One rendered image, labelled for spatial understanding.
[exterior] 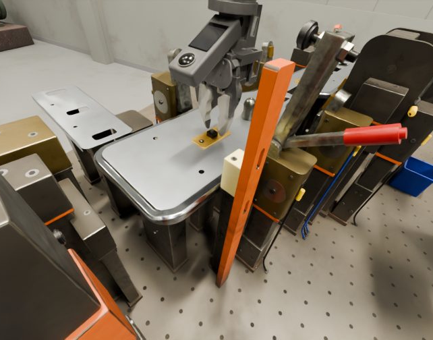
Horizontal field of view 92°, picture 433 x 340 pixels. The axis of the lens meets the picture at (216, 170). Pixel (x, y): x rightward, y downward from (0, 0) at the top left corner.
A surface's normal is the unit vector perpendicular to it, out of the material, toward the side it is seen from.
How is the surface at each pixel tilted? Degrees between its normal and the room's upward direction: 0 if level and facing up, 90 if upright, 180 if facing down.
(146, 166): 0
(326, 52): 90
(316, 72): 90
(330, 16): 90
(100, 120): 0
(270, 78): 90
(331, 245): 0
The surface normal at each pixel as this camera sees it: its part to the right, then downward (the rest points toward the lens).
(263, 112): -0.67, 0.47
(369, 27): -0.44, 0.59
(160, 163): 0.08, -0.72
